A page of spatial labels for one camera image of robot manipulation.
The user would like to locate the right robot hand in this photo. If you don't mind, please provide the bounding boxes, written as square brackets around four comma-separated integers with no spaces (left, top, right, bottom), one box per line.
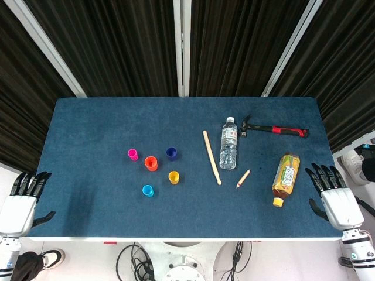
[304,162,366,232]

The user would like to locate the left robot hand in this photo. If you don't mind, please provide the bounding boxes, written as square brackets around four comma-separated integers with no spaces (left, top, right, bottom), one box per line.
[0,171,56,238]

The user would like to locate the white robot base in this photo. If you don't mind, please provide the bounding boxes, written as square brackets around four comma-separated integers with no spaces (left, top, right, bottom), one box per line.
[137,241,235,281]

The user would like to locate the black trouser leg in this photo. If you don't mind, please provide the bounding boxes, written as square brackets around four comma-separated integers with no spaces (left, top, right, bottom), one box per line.
[10,252,45,281]

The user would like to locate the black and white sneaker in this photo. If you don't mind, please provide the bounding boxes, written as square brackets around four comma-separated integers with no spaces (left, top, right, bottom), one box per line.
[40,248,66,270]

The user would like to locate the black device with teal light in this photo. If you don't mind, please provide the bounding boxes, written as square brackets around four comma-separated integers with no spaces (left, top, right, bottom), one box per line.
[354,142,375,160]

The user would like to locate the yellow-capped tea bottle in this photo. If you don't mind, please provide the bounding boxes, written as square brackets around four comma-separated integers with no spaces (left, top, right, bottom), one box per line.
[271,152,301,208]

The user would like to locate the black and red hammer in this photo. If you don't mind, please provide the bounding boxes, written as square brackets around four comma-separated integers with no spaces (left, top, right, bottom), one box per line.
[240,114,310,139]

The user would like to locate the short wooden pencil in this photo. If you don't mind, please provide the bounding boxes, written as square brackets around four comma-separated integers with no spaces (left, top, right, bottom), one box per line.
[236,169,251,189]

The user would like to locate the black pleated curtain panel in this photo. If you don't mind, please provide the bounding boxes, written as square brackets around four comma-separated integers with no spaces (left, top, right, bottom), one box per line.
[189,0,311,97]
[0,0,77,173]
[25,0,179,98]
[269,0,375,153]

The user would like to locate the clear water bottle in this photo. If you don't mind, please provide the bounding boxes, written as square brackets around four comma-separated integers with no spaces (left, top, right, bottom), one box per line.
[219,116,238,170]

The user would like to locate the wooden drumstick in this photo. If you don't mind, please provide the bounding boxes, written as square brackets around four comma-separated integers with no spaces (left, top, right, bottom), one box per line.
[202,130,223,186]

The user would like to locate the orange plastic cup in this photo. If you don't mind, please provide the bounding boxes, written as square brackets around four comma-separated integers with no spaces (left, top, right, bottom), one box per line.
[144,156,159,172]

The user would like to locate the blue fabric table cover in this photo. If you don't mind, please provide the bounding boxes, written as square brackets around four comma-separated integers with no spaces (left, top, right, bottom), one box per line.
[28,97,354,238]

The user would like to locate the black floor cable bundle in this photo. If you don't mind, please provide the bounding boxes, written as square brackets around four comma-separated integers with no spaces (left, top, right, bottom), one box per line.
[116,242,155,281]
[219,241,253,281]

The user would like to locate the white partition post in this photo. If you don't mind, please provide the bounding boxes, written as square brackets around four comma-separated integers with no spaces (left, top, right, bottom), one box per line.
[173,0,192,97]
[5,0,87,98]
[261,0,323,97]

